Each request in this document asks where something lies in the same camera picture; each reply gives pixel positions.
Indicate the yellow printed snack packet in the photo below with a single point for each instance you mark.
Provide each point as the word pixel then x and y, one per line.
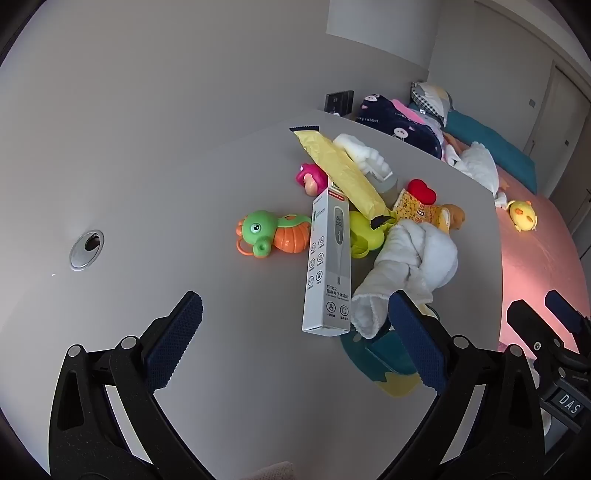
pixel 415 210

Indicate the white goose plush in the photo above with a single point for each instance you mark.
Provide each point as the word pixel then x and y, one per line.
pixel 478 166

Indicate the bed with pink sheet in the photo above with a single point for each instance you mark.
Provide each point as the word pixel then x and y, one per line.
pixel 531 263

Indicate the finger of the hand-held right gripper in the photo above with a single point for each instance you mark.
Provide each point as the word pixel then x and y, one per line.
pixel 565 309
pixel 531 323

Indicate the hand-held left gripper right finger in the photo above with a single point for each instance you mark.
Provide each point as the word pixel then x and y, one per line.
pixel 415 337

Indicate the green orange turtle toy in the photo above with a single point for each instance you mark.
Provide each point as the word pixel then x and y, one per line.
pixel 263 230

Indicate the white thermometer box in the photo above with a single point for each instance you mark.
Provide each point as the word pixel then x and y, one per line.
pixel 328 263

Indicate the navy printed blanket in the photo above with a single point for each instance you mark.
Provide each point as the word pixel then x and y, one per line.
pixel 397 122

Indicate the yellow snack wrapper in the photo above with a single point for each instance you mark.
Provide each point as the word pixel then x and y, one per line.
pixel 341 175

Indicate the white tissue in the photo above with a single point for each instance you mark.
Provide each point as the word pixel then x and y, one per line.
pixel 411 267

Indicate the teal pillow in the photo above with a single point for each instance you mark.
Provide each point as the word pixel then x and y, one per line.
pixel 489 143

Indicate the beige wardrobe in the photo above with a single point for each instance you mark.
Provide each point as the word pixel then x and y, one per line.
pixel 563 115

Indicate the yellow chick plush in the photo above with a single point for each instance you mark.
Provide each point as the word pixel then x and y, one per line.
pixel 521 214

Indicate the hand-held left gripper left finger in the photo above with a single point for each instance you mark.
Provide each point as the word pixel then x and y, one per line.
pixel 178 330

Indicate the white foam piece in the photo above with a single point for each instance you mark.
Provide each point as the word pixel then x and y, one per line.
pixel 364 152

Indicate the black wall panel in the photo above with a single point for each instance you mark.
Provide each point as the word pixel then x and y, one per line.
pixel 339 102

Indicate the pink cloth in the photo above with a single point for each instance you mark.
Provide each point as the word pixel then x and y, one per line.
pixel 406 110

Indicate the pink toy figure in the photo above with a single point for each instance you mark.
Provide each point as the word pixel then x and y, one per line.
pixel 310 177

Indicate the yellow-green toy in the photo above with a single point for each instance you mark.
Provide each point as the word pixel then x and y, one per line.
pixel 362 235

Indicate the red heart toy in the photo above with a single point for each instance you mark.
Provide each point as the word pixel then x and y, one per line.
pixel 422 190

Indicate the teal and yellow toy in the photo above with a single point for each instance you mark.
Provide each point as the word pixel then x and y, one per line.
pixel 388 360

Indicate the checkered pillow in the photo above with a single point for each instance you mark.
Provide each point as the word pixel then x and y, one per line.
pixel 429 99

